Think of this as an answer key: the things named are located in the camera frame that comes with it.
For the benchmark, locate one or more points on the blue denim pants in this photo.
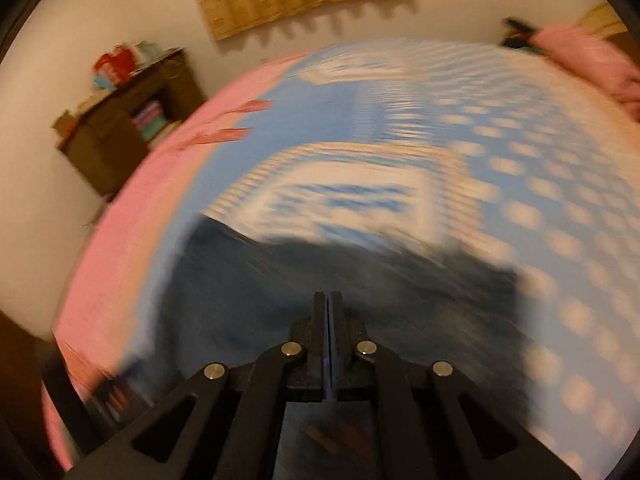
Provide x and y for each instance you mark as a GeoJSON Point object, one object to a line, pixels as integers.
{"type": "Point", "coordinates": [250, 285]}

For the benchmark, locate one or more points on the blue patterned bedsheet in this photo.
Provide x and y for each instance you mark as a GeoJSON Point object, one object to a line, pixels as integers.
{"type": "Point", "coordinates": [500, 185]}

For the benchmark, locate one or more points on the cream and brown headboard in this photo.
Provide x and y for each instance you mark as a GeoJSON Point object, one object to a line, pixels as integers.
{"type": "Point", "coordinates": [605, 19]}

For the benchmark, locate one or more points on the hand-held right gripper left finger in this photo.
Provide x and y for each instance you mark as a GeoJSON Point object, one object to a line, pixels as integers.
{"type": "Point", "coordinates": [322, 320]}

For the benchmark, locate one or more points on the dark object with red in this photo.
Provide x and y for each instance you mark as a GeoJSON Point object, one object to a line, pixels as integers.
{"type": "Point", "coordinates": [517, 32]}

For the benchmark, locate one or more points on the red box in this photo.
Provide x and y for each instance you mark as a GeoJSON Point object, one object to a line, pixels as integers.
{"type": "Point", "coordinates": [115, 66]}

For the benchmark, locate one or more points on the pink textured blanket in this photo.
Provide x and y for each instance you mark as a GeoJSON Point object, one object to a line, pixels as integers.
{"type": "Point", "coordinates": [130, 220]}

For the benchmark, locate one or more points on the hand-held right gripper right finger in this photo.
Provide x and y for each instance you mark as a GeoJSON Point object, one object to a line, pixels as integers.
{"type": "Point", "coordinates": [336, 320]}

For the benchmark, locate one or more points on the stack of books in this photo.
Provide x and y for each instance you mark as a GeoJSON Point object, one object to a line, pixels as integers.
{"type": "Point", "coordinates": [150, 121]}

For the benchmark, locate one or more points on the brown wooden cabinet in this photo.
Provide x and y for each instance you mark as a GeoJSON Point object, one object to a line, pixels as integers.
{"type": "Point", "coordinates": [110, 150]}

